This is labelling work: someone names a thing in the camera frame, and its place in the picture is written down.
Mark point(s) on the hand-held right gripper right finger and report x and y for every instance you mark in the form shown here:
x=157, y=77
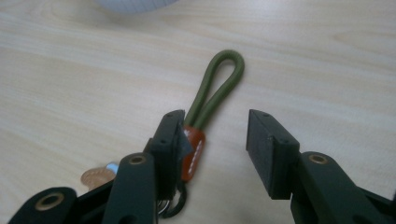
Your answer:
x=271, y=155

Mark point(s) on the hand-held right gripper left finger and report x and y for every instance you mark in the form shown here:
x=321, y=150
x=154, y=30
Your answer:
x=166, y=146

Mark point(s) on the copper knurled round piece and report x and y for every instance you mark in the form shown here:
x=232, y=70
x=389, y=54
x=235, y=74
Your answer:
x=96, y=178

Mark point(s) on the white round object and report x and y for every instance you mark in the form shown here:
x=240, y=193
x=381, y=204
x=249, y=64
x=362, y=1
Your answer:
x=137, y=4

